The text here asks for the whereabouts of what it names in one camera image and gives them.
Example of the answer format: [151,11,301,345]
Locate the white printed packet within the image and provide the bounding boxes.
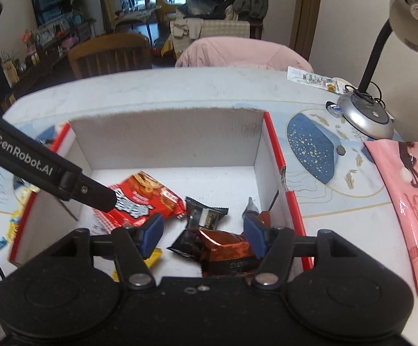
[287,66,350,94]

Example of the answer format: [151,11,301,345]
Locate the beige cloth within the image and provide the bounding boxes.
[171,18,204,40]

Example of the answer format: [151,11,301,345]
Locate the coffee table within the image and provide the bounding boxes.
[115,5,161,33]

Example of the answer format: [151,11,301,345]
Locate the brown curtain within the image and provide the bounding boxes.
[97,0,119,33]

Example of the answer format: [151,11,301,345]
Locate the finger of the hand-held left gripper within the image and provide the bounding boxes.
[60,172,118,212]

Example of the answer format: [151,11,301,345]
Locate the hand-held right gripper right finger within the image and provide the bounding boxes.
[242,213,357,291]

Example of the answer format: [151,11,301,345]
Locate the wooden door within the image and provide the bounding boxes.
[288,0,325,62]

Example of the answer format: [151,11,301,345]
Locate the television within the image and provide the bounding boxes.
[30,0,73,29]

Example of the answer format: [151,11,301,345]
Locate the plain yellow snack packet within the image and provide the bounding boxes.
[112,247,163,282]

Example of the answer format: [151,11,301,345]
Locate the red cardboard box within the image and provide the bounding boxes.
[8,108,316,278]

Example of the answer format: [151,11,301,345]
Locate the sofa with beige cover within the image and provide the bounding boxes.
[169,18,263,40]

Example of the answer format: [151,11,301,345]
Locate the yellow wooden armchair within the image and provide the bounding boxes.
[153,0,181,40]

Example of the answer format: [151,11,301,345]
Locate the silver desk lamp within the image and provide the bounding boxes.
[337,0,418,141]

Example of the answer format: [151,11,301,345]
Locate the dark blanket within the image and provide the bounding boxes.
[176,0,231,18]

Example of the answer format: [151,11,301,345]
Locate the dark wooden television cabinet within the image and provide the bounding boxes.
[0,22,94,94]

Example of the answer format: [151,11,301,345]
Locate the wooden dining chair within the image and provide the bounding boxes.
[68,32,152,80]

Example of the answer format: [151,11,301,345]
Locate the pink plastic bag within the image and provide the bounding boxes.
[363,140,418,296]

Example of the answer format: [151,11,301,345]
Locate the black snack packet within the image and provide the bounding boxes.
[166,196,229,260]

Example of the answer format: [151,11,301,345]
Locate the dark jacket pile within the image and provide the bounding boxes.
[230,0,269,20]

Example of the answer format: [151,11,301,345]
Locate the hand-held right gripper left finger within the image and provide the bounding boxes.
[55,213,165,291]

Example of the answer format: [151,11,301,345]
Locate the brown red foil snack packet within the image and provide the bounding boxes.
[197,211,285,278]

